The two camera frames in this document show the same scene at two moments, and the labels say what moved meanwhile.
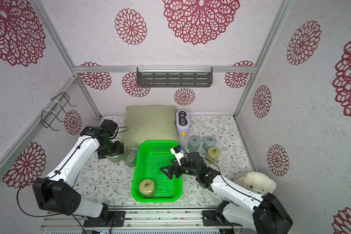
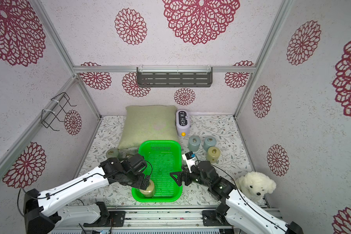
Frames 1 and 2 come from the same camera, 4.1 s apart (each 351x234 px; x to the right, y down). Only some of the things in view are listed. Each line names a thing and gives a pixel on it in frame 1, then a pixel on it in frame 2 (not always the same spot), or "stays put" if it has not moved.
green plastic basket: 151,155 stays put
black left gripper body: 110,148 -> 136,180
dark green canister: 129,156 stays put
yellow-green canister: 213,154 stays put
